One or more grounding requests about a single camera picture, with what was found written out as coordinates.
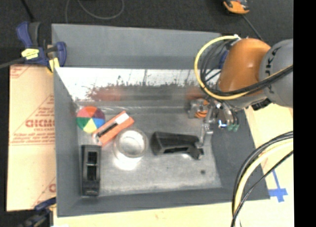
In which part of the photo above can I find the grey metal bin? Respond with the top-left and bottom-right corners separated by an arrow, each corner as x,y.
51,23 -> 270,217

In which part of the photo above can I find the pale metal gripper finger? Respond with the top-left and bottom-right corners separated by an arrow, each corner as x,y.
199,122 -> 214,146
194,142 -> 205,158

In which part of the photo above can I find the black cylinder on white bracket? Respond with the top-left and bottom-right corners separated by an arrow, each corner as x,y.
251,98 -> 272,111

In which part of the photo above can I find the black stapler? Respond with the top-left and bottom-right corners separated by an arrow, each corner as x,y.
150,131 -> 204,161

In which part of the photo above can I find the brown cardboard board red print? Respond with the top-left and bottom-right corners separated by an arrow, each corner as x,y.
5,64 -> 57,212

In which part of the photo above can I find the orange flat box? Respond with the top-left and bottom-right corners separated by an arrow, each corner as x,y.
92,110 -> 135,147

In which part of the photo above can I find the multicolour ball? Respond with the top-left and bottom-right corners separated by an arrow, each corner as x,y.
76,106 -> 106,134

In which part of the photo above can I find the clear glass cup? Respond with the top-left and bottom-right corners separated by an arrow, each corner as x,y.
113,129 -> 149,165

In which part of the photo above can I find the grey and orange small tool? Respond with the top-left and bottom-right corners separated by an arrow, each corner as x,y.
187,98 -> 211,119

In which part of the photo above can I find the black rectangular holder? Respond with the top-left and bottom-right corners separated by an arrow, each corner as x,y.
80,144 -> 102,197

